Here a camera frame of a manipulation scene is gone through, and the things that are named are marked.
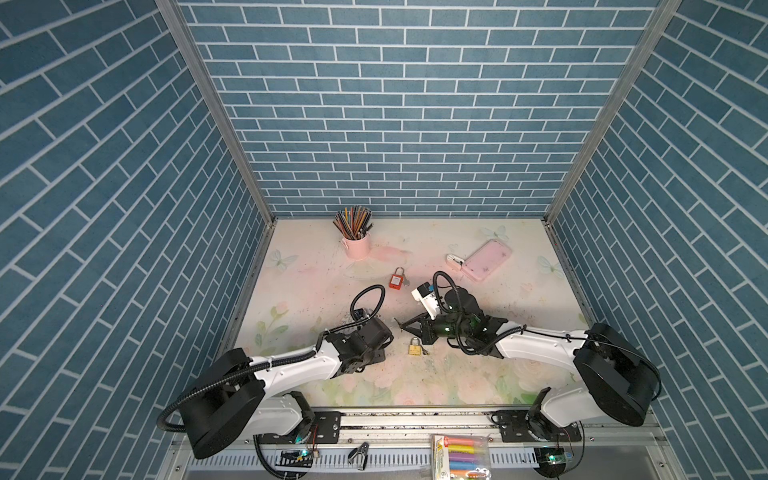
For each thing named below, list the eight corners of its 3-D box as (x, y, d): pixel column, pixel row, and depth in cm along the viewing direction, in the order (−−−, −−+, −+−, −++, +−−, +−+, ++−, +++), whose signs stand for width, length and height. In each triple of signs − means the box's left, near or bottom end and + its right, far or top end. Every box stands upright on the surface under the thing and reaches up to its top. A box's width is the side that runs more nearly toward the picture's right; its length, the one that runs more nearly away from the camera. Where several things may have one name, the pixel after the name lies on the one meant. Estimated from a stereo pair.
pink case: (459, 268, 108) (460, 263, 106) (489, 239, 117) (490, 235, 115) (482, 285, 103) (484, 280, 101) (512, 254, 112) (514, 249, 110)
